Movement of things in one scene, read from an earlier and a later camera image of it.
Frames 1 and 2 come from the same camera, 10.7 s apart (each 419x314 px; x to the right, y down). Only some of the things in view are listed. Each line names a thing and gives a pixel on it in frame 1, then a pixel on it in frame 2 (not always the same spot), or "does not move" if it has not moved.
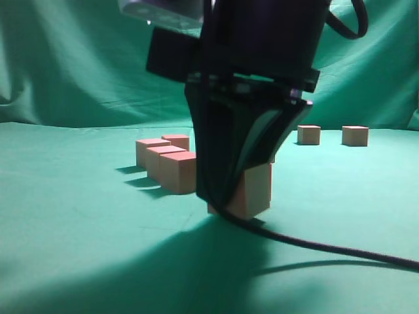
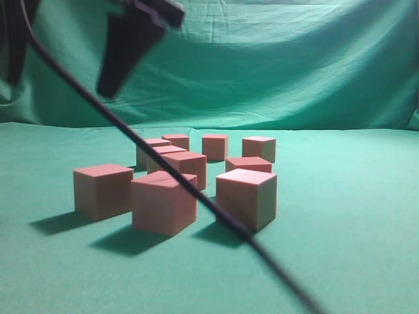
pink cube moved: (153, 159) does not move
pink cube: (355, 136) -> (102, 191)
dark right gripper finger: (222, 126) -> (15, 36)
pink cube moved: (181, 141) does not move
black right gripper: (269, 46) -> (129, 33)
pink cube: (308, 135) -> (161, 205)
